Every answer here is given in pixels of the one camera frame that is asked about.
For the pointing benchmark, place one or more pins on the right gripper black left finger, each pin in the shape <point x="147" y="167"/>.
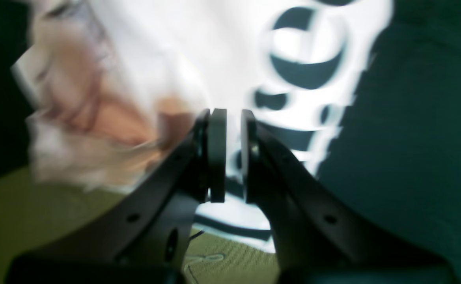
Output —
<point x="144" y="238"/>

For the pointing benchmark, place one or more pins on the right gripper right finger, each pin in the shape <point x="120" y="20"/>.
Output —
<point x="317" y="238"/>

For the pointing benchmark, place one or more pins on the pink T-shirt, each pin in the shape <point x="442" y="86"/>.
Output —
<point x="101" y="73"/>

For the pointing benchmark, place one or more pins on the black table cloth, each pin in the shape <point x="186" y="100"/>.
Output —
<point x="396" y="162"/>

